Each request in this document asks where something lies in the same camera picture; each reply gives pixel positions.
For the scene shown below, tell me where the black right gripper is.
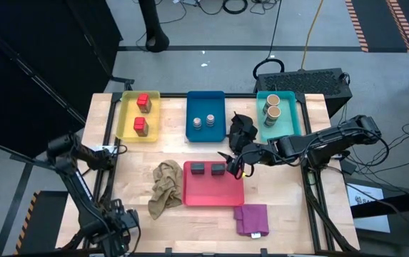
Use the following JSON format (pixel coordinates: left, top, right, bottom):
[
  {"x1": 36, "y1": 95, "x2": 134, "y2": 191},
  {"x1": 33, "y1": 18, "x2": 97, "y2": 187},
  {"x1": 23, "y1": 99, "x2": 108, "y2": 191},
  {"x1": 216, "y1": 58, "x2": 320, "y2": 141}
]
[{"x1": 217, "y1": 143, "x2": 268, "y2": 178}]

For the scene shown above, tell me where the black spice tin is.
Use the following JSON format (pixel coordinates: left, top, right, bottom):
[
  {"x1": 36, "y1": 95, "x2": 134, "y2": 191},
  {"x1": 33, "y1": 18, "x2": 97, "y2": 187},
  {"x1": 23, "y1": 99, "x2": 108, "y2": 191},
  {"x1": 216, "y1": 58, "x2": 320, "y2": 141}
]
[
  {"x1": 211, "y1": 162, "x2": 227, "y2": 176},
  {"x1": 190, "y1": 162, "x2": 206, "y2": 176}
]

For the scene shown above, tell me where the red-lid paprika tin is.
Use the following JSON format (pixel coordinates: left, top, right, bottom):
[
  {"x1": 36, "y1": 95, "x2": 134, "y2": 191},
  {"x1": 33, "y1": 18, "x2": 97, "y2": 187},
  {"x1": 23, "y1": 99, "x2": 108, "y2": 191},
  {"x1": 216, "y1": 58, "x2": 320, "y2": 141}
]
[
  {"x1": 136, "y1": 93, "x2": 153, "y2": 114},
  {"x1": 133, "y1": 116, "x2": 150, "y2": 138}
]

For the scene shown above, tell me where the pink plastic bin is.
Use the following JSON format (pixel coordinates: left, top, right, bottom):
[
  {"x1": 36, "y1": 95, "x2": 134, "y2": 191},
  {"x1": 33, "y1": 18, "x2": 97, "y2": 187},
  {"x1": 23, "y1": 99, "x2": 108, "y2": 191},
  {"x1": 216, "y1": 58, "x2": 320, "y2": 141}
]
[{"x1": 182, "y1": 160, "x2": 246, "y2": 208}]

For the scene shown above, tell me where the black cloth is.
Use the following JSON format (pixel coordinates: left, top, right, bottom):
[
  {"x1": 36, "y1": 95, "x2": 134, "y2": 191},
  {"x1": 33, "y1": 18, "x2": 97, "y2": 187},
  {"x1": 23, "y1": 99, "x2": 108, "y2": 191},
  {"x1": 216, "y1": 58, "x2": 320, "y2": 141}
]
[{"x1": 228, "y1": 111, "x2": 258, "y2": 154}]

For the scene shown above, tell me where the tan cloth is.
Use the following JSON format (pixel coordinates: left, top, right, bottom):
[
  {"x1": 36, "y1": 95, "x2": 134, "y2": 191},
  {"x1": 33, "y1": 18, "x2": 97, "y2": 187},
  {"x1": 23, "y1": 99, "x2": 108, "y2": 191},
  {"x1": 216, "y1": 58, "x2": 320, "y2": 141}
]
[{"x1": 147, "y1": 159, "x2": 184, "y2": 220}]

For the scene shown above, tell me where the purple cloth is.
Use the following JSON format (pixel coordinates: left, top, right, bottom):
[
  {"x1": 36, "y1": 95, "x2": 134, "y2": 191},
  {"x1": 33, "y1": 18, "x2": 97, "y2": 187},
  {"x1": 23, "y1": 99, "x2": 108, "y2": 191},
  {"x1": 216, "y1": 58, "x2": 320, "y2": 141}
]
[{"x1": 233, "y1": 203, "x2": 271, "y2": 239}]

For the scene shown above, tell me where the blue plastic bin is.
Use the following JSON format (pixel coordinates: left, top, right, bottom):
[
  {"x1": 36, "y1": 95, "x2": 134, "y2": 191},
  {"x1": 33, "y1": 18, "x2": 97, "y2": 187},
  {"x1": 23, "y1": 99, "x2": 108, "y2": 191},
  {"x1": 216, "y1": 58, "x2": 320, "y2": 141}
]
[{"x1": 185, "y1": 89, "x2": 227, "y2": 143}]

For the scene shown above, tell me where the teal plastic bin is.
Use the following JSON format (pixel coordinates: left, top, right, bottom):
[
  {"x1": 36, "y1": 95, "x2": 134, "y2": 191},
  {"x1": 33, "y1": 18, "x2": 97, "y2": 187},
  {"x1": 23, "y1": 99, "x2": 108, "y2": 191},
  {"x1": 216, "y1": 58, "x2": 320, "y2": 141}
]
[{"x1": 256, "y1": 91, "x2": 303, "y2": 144}]

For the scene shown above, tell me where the black mat striped edge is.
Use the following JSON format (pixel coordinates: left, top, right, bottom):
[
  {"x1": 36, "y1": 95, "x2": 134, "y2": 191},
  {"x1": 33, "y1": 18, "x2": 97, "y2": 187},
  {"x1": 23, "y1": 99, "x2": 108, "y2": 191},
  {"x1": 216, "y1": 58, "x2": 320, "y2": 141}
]
[
  {"x1": 345, "y1": 0, "x2": 387, "y2": 54},
  {"x1": 385, "y1": 0, "x2": 409, "y2": 54},
  {"x1": 13, "y1": 190, "x2": 70, "y2": 256}
]

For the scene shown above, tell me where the yellow plastic bin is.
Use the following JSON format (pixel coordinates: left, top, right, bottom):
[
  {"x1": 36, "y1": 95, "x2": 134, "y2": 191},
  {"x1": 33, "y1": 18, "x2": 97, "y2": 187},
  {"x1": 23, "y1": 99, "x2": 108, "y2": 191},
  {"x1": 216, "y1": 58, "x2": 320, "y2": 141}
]
[{"x1": 116, "y1": 90, "x2": 161, "y2": 143}]

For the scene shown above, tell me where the black power brick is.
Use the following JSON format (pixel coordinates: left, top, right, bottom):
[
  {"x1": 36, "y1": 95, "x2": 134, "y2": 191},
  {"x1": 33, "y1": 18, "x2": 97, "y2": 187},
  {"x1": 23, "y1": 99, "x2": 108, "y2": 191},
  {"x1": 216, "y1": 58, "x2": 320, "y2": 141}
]
[{"x1": 339, "y1": 159, "x2": 358, "y2": 176}]

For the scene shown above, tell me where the white printed sheet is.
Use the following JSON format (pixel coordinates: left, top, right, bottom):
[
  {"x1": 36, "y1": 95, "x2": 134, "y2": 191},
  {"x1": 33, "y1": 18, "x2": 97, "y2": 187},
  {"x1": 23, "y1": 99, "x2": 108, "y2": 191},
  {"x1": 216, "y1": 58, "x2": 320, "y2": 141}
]
[{"x1": 345, "y1": 181, "x2": 391, "y2": 233}]

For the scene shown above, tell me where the black pole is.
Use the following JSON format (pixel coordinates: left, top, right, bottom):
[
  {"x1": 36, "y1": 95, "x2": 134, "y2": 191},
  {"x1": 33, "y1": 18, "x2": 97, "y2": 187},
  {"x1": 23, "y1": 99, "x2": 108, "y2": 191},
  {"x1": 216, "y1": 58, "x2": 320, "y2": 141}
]
[{"x1": 138, "y1": 0, "x2": 171, "y2": 54}]

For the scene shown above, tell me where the black beam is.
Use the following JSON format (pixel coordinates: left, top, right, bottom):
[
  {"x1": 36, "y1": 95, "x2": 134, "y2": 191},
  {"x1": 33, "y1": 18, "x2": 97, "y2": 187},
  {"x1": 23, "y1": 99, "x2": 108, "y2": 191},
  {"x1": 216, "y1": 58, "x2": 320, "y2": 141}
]
[{"x1": 350, "y1": 186, "x2": 409, "y2": 219}]

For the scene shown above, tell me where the black room divider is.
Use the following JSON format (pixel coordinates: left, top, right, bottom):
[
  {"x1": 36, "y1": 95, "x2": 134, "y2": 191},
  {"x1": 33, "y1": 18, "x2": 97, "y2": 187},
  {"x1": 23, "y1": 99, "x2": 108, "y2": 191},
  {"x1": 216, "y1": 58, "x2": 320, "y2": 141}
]
[{"x1": 0, "y1": 0, "x2": 136, "y2": 171}]

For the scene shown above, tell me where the black aluminium table frame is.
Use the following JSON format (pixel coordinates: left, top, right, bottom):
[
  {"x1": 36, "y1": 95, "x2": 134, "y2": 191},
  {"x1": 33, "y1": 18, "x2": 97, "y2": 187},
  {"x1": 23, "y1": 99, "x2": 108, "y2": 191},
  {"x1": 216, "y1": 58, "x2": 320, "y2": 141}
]
[{"x1": 61, "y1": 91, "x2": 362, "y2": 257}]

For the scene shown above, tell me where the thin black cable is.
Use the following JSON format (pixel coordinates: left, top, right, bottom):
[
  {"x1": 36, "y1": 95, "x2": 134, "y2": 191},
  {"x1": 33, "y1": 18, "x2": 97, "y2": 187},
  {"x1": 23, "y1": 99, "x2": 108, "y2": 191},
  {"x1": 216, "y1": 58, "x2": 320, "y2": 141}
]
[{"x1": 252, "y1": 0, "x2": 286, "y2": 81}]

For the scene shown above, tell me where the black cable coil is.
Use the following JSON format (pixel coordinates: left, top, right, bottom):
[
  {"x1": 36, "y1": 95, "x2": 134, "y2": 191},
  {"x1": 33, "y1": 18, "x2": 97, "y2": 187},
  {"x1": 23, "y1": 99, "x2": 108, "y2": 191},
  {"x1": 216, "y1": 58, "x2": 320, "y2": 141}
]
[{"x1": 222, "y1": 0, "x2": 249, "y2": 15}]

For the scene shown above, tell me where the yellow cable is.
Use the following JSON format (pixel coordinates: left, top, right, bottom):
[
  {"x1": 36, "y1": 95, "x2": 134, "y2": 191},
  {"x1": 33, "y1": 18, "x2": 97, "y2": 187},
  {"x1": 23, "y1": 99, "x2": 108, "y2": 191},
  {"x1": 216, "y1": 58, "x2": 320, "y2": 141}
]
[{"x1": 301, "y1": 0, "x2": 325, "y2": 71}]

